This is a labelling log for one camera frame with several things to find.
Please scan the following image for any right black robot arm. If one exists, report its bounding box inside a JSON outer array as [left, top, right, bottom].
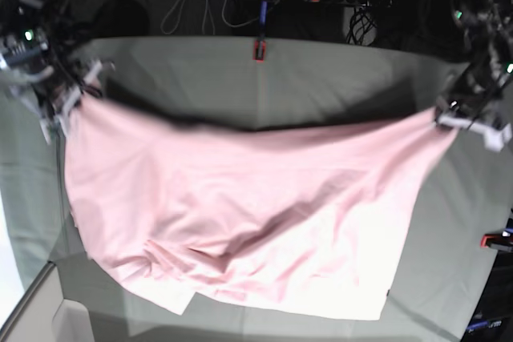
[[1, 0, 114, 143]]

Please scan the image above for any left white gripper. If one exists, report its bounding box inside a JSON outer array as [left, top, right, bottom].
[[434, 97, 512, 152]]

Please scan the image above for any right red black clamp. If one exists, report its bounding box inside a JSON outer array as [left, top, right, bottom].
[[480, 229, 513, 253]]

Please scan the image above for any red black clamp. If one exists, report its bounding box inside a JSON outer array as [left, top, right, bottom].
[[480, 229, 513, 253], [253, 0, 268, 62]]

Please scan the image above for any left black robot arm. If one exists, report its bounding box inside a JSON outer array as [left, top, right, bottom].
[[434, 0, 512, 152]]

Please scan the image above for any pink t-shirt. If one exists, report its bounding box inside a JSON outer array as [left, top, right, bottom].
[[65, 97, 456, 320]]

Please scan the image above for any middle red black clamp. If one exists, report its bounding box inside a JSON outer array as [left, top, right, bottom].
[[253, 0, 268, 62]]

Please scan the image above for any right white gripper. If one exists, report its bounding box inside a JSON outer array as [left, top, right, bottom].
[[38, 59, 115, 145]]

